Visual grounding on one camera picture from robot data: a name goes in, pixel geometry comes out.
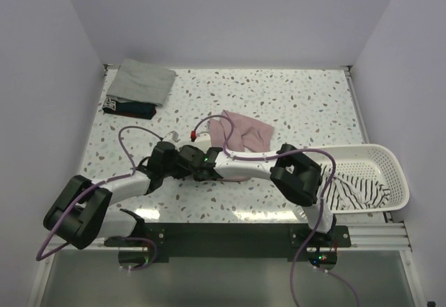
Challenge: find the pink tank top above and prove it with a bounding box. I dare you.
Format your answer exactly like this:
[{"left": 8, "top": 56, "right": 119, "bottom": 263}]
[{"left": 190, "top": 110, "right": 276, "bottom": 182}]

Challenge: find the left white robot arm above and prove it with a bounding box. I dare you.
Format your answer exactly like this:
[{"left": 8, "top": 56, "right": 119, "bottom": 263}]
[{"left": 43, "top": 141, "right": 189, "bottom": 249}]

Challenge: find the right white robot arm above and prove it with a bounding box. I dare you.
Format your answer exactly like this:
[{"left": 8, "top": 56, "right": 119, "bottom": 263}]
[{"left": 176, "top": 144, "right": 335, "bottom": 246}]

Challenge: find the folded dark tank top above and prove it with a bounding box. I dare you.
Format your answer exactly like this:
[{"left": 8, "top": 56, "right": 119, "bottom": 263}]
[{"left": 102, "top": 97, "right": 157, "bottom": 120}]

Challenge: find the folded grey tank top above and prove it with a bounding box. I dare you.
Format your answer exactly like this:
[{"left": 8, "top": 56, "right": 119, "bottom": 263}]
[{"left": 107, "top": 58, "right": 176, "bottom": 107}]

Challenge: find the striped black white tank top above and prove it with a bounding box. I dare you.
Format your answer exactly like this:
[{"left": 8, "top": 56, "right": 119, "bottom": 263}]
[{"left": 324, "top": 172, "right": 390, "bottom": 212}]

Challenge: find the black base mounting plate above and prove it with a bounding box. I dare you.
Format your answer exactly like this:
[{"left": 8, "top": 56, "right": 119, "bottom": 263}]
[{"left": 103, "top": 221, "right": 350, "bottom": 264}]

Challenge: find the white perforated laundry basket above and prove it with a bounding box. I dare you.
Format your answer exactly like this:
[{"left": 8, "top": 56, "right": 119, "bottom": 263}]
[{"left": 321, "top": 144, "right": 410, "bottom": 214}]

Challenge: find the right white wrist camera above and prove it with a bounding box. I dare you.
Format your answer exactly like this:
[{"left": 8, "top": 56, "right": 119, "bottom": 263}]
[{"left": 190, "top": 132, "right": 212, "bottom": 151}]

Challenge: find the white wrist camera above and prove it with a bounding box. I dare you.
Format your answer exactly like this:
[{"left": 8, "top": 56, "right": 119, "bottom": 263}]
[
  {"left": 190, "top": 132, "right": 212, "bottom": 151},
  {"left": 163, "top": 131, "right": 179, "bottom": 143}
]

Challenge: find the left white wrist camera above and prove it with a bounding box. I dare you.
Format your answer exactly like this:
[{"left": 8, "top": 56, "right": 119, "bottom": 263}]
[{"left": 163, "top": 131, "right": 179, "bottom": 143}]

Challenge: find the aluminium frame rail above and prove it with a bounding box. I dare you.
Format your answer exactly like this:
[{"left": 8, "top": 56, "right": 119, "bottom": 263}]
[{"left": 69, "top": 221, "right": 410, "bottom": 251}]

